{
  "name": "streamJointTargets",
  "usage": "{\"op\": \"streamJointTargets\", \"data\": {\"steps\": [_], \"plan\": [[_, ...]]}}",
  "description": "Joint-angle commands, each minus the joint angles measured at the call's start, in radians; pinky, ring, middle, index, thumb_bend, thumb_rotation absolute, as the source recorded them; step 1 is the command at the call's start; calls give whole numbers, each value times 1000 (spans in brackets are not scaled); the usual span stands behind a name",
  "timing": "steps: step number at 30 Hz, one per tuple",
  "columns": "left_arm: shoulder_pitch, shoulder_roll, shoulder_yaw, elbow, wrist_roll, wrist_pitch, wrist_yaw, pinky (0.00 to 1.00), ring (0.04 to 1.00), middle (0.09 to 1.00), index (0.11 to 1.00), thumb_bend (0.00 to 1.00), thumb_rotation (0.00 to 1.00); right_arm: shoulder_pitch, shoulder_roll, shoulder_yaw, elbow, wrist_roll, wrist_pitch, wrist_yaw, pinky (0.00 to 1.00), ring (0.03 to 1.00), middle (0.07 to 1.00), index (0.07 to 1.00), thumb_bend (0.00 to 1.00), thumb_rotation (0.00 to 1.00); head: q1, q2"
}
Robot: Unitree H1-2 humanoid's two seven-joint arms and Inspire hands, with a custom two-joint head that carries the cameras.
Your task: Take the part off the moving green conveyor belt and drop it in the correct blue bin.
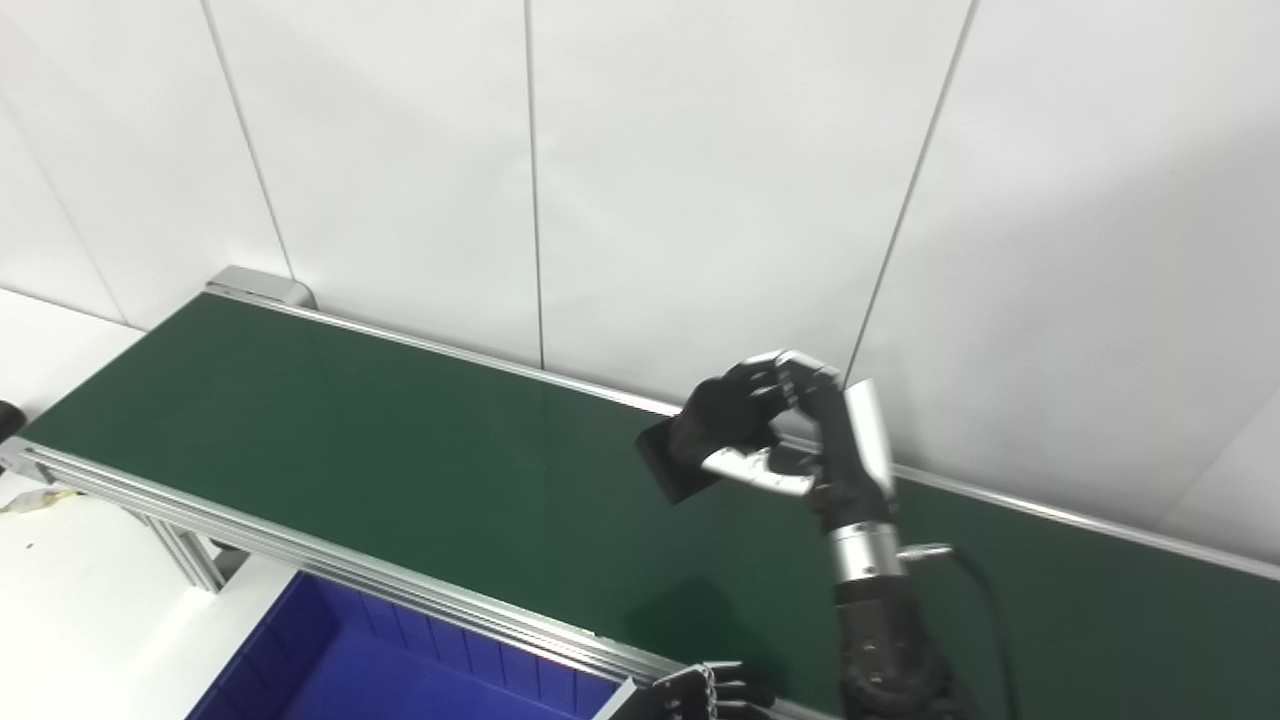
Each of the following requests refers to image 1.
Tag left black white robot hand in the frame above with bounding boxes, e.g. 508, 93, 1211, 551
600, 660, 776, 720

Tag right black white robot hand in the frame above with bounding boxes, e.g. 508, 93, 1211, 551
668, 350, 898, 531

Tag black cylinder-on-base part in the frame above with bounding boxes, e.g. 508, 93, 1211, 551
636, 415, 726, 506

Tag blue plastic bin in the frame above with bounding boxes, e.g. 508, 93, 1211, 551
185, 570, 621, 720

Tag green conveyor belt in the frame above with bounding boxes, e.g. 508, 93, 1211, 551
22, 293, 1280, 720
0, 265, 1280, 720

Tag aluminium conveyor leg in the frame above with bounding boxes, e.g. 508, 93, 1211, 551
120, 505, 251, 593

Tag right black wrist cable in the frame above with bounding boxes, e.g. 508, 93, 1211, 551
897, 543, 1021, 720

